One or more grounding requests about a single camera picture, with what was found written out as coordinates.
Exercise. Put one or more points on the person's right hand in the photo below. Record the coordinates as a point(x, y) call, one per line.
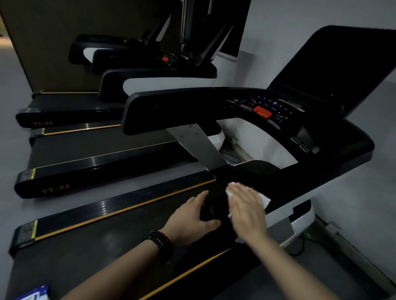
point(247, 214)

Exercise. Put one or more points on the black treadmill beside brown panel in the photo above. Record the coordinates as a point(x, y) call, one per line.
point(70, 107)

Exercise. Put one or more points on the person's left hand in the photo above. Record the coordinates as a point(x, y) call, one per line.
point(187, 220)

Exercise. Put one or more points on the black treadmill with orange lettering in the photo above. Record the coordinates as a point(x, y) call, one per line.
point(97, 151)

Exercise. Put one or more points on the person's right forearm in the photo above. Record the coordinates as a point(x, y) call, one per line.
point(293, 274)

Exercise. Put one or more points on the person's left forearm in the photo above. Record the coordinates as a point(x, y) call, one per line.
point(115, 280)

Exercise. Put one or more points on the black treadmill with lettered belt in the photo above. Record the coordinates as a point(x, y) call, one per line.
point(75, 246)

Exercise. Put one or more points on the white wet wipe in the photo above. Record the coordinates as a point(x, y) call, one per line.
point(264, 200)

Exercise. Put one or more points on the brown partition panel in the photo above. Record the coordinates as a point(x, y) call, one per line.
point(51, 40)

